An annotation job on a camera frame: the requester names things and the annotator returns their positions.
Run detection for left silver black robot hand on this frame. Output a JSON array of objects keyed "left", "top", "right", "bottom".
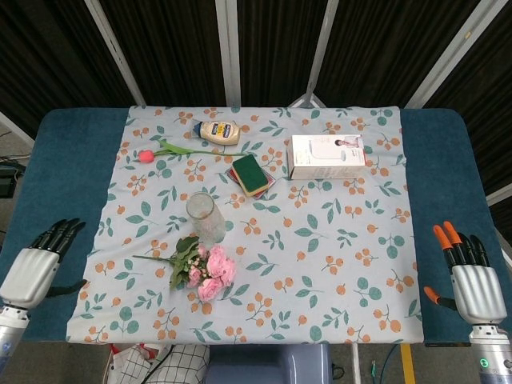
[{"left": 0, "top": 218, "right": 88, "bottom": 310}]

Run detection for right silver robot hand orange fingertips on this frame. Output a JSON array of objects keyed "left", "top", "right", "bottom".
[{"left": 423, "top": 220, "right": 508, "bottom": 326}]

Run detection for pink rose bouquet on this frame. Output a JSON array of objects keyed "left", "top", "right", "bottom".
[{"left": 132, "top": 235, "right": 238, "bottom": 303}]

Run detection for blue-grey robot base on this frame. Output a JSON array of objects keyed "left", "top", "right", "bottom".
[{"left": 203, "top": 343, "right": 333, "bottom": 384}]

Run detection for clear glass cup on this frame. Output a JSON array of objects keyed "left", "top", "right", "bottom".
[{"left": 185, "top": 191, "right": 227, "bottom": 246}]

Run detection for blue table cover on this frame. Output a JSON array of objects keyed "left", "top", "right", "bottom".
[{"left": 0, "top": 106, "right": 512, "bottom": 348}]

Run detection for black device on floor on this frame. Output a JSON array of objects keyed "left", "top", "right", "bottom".
[{"left": 0, "top": 164, "right": 20, "bottom": 198}]

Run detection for white checkered bag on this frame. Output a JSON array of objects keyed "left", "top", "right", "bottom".
[{"left": 106, "top": 342, "right": 211, "bottom": 384}]

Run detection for floral printed tablecloth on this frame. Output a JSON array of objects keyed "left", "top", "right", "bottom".
[{"left": 65, "top": 104, "right": 425, "bottom": 346}]

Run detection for pink tulip with green stem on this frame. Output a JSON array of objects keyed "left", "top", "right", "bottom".
[{"left": 134, "top": 138, "right": 250, "bottom": 164}]

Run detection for white lamp product box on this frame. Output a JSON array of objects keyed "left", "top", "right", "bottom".
[{"left": 286, "top": 134, "right": 367, "bottom": 181}]

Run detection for red playing card pack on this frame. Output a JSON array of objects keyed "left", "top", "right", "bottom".
[{"left": 224, "top": 167, "right": 277, "bottom": 200}]

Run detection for mayonnaise squeeze bottle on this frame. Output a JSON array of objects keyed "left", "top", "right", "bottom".
[{"left": 193, "top": 119, "right": 242, "bottom": 146}]

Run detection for green yellow sponge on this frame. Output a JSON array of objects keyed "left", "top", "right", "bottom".
[{"left": 231, "top": 154, "right": 270, "bottom": 198}]

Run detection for white tripod stand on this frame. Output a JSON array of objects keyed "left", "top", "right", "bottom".
[{"left": 287, "top": 0, "right": 340, "bottom": 109}]

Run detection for green cable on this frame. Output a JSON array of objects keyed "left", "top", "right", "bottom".
[{"left": 370, "top": 343, "right": 401, "bottom": 384}]

